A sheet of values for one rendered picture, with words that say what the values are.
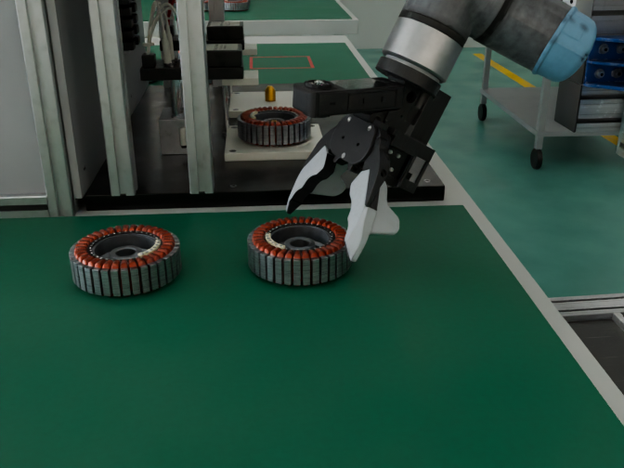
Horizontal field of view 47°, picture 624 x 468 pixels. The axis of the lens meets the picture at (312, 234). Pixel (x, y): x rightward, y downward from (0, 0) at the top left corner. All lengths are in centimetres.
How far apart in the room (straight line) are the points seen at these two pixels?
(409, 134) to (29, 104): 46
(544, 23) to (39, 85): 57
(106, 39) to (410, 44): 37
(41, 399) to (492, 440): 35
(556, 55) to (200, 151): 44
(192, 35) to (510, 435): 58
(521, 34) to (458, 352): 33
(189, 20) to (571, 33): 43
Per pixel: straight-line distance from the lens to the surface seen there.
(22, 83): 93
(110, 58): 91
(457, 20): 76
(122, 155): 93
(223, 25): 131
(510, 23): 78
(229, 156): 106
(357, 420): 56
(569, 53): 80
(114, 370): 64
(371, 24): 654
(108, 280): 73
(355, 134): 76
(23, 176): 97
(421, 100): 79
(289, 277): 73
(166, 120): 109
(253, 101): 135
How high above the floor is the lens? 110
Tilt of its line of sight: 24 degrees down
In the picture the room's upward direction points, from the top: straight up
